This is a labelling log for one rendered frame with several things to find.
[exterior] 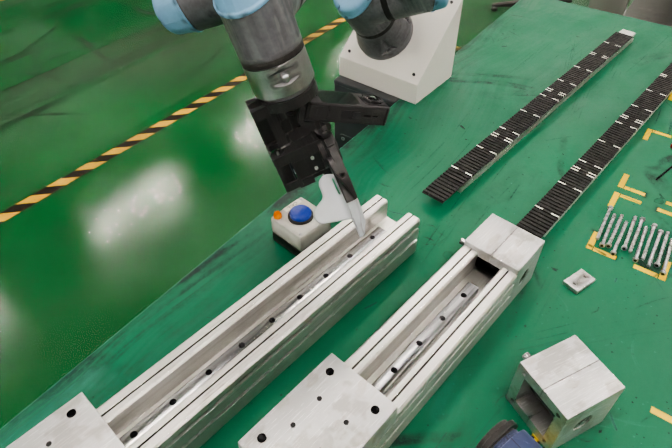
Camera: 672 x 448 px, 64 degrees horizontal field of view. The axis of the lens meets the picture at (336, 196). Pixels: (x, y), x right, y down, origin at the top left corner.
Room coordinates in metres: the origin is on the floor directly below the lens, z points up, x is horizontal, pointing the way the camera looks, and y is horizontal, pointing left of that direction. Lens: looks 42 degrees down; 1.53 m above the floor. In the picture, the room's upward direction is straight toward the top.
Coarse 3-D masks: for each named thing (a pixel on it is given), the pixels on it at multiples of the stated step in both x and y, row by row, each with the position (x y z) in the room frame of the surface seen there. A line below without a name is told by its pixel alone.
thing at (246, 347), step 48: (336, 240) 0.64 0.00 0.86; (384, 240) 0.64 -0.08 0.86; (288, 288) 0.55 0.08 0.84; (336, 288) 0.53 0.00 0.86; (192, 336) 0.45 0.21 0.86; (240, 336) 0.47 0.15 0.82; (288, 336) 0.45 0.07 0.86; (144, 384) 0.37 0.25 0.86; (192, 384) 0.39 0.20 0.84; (240, 384) 0.39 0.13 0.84; (144, 432) 0.32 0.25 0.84; (192, 432) 0.32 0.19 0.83
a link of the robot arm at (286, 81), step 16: (304, 48) 0.56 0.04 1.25; (288, 64) 0.54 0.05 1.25; (304, 64) 0.55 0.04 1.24; (256, 80) 0.53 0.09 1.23; (272, 80) 0.53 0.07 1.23; (288, 80) 0.53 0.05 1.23; (304, 80) 0.54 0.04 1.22; (256, 96) 0.54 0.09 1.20; (272, 96) 0.53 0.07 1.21; (288, 96) 0.53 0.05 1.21
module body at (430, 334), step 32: (448, 288) 0.55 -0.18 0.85; (480, 288) 0.57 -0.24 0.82; (512, 288) 0.56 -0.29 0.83; (416, 320) 0.49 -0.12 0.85; (448, 320) 0.49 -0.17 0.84; (480, 320) 0.48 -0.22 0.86; (384, 352) 0.43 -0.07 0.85; (416, 352) 0.44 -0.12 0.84; (448, 352) 0.42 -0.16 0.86; (384, 384) 0.39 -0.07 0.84; (416, 384) 0.37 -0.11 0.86
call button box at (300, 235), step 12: (300, 204) 0.76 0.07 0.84; (312, 204) 0.76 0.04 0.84; (288, 216) 0.72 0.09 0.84; (312, 216) 0.72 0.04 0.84; (276, 228) 0.71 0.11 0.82; (288, 228) 0.69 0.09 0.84; (300, 228) 0.69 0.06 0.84; (312, 228) 0.69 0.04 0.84; (324, 228) 0.71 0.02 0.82; (276, 240) 0.71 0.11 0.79; (288, 240) 0.69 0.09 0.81; (300, 240) 0.67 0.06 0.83; (312, 240) 0.69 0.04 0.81; (300, 252) 0.67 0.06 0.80
